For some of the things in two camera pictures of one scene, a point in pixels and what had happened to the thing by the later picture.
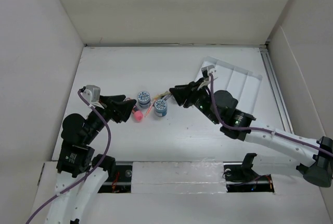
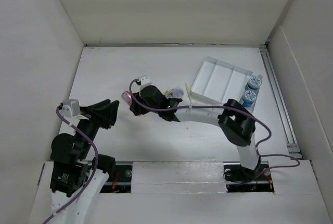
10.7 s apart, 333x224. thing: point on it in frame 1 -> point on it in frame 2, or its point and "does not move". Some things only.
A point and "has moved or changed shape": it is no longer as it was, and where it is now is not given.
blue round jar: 160,108 has moved or changed shape
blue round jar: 144,99 has moved or changed shape
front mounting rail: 188,177 does not move
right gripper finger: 181,94 -> 137,109
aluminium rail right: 281,106 does not move
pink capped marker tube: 138,114 has moved or changed shape
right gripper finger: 192,85 -> 174,102
